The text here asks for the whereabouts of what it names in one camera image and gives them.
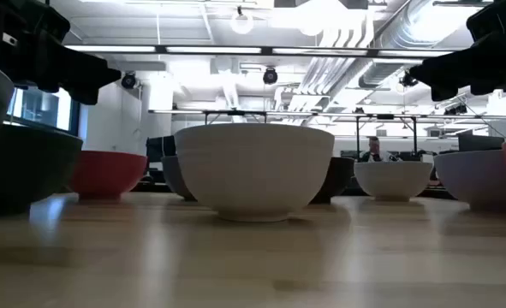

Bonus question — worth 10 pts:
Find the large window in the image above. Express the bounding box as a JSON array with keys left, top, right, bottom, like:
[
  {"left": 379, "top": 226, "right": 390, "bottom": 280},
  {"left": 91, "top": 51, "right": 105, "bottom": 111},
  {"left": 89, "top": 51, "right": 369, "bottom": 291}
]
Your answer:
[{"left": 6, "top": 86, "right": 81, "bottom": 134}]

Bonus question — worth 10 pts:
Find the round pendant lamp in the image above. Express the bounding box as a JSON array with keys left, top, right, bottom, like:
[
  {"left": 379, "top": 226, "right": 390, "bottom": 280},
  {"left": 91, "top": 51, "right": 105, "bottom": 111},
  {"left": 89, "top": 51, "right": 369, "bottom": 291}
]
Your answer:
[{"left": 229, "top": 6, "right": 255, "bottom": 36}]

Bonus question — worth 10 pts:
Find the magenta bowl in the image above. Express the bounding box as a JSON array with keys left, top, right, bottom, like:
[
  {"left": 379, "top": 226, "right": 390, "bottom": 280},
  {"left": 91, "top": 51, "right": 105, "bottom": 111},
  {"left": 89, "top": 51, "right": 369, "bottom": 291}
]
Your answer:
[{"left": 69, "top": 149, "right": 149, "bottom": 201}]

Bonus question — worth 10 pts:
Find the white bowl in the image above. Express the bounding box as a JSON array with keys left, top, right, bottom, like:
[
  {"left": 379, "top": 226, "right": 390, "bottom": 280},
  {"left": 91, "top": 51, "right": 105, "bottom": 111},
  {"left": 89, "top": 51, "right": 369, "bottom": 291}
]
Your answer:
[
  {"left": 354, "top": 160, "right": 433, "bottom": 203},
  {"left": 174, "top": 122, "right": 336, "bottom": 222}
]

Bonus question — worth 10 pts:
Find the black computer monitor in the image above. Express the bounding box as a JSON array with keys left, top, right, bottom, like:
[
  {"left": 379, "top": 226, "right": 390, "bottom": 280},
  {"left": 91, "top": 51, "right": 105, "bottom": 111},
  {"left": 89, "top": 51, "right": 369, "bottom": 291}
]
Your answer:
[
  {"left": 146, "top": 135, "right": 177, "bottom": 163},
  {"left": 457, "top": 133, "right": 505, "bottom": 153}
]

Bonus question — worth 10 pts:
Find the seated person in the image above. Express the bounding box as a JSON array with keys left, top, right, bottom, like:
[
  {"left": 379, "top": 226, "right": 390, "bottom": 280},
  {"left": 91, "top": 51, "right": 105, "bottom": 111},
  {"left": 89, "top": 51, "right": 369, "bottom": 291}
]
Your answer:
[{"left": 360, "top": 135, "right": 390, "bottom": 163}]

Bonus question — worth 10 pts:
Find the blue bowl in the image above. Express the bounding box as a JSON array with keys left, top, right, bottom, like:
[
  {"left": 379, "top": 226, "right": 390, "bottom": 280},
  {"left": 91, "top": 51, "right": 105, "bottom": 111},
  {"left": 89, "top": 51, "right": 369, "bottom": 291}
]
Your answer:
[{"left": 161, "top": 154, "right": 198, "bottom": 202}]

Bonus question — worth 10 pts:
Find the silver ventilation duct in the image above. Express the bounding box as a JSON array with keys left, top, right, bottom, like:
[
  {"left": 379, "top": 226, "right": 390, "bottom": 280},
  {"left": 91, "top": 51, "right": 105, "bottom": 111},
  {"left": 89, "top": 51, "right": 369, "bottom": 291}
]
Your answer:
[{"left": 357, "top": 0, "right": 472, "bottom": 89}]

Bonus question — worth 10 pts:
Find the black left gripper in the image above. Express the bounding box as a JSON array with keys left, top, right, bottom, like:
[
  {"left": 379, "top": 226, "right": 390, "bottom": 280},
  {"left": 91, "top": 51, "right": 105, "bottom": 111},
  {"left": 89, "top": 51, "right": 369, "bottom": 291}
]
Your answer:
[{"left": 0, "top": 0, "right": 122, "bottom": 106}]

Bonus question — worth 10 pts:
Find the black workstation frame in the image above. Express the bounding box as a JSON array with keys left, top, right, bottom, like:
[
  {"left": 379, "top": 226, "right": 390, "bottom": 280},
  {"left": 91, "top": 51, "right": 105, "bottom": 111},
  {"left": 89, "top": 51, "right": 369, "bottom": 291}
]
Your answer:
[
  {"left": 354, "top": 113, "right": 420, "bottom": 163},
  {"left": 203, "top": 110, "right": 269, "bottom": 125}
]

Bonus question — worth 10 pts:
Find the lavender bowl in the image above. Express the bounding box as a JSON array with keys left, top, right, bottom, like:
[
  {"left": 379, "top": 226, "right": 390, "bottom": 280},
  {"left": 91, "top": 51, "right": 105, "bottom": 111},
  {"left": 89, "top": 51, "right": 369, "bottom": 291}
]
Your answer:
[{"left": 433, "top": 149, "right": 506, "bottom": 213}]

